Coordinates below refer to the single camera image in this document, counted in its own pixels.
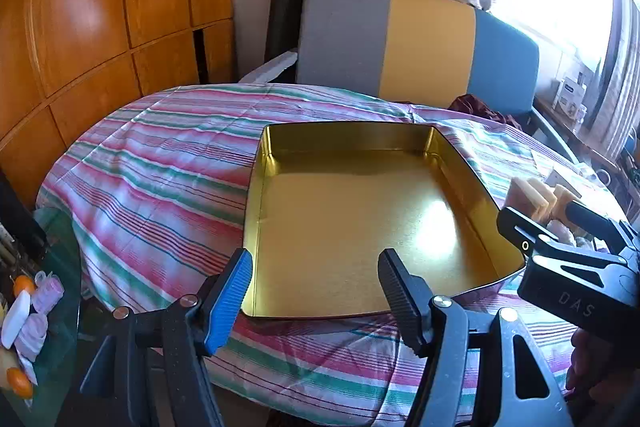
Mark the striped curtain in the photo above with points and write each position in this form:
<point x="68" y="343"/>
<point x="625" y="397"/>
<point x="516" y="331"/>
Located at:
<point x="620" y="82"/>

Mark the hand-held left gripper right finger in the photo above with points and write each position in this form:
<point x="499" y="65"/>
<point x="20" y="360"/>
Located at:
<point x="400" y="292"/>

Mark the white carton with blue print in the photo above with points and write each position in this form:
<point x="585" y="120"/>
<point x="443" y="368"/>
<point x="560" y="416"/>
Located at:
<point x="570" y="89"/>

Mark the dark red cloth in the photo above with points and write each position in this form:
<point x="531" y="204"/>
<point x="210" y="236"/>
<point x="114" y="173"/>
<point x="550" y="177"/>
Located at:
<point x="475" y="104"/>

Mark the wooden side table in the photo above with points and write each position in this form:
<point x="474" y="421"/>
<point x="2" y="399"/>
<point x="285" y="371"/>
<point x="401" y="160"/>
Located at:
<point x="575" y="137"/>

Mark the black rolled mat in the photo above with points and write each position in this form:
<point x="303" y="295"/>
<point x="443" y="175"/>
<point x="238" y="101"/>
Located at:
<point x="285" y="7"/>

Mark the grey yellow blue chair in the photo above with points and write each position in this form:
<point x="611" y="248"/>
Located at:
<point x="430" y="42"/>

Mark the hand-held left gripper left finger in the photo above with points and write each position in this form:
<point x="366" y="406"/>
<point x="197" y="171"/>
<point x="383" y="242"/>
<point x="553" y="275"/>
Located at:
<point x="227" y="302"/>

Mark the large yellow sponge block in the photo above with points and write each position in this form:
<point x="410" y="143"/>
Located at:
<point x="522" y="201"/>

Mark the glass table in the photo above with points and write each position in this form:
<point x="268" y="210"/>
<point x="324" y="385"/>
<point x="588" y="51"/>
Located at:
<point x="62" y="257"/>

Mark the wooden wardrobe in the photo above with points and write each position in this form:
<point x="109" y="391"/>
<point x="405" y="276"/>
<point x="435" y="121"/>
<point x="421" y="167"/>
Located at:
<point x="100" y="7"/>

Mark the gold tin box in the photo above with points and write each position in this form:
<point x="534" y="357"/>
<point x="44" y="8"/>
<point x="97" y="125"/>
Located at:
<point x="350" y="217"/>

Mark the white flat object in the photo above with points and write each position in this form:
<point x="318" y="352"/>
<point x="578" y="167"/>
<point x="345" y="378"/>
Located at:
<point x="15" y="319"/>

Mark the pink wrapped roll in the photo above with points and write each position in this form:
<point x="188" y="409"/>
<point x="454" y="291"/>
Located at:
<point x="32" y="337"/>
<point x="47" y="294"/>

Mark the orange fruit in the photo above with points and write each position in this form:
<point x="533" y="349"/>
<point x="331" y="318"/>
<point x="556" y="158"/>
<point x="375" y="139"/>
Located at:
<point x="23" y="285"/>
<point x="20" y="382"/>

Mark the person's right hand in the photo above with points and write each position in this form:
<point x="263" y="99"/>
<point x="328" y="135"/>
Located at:
<point x="582" y="357"/>

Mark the striped tablecloth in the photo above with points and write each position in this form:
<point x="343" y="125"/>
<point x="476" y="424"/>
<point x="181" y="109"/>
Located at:
<point x="150" y="187"/>

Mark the yellow sponge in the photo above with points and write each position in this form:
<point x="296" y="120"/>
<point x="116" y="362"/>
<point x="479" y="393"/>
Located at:
<point x="564" y="196"/>
<point x="544" y="198"/>

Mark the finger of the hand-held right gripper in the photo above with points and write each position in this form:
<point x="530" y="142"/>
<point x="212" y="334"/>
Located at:
<point x="520" y="227"/>
<point x="600" y="222"/>

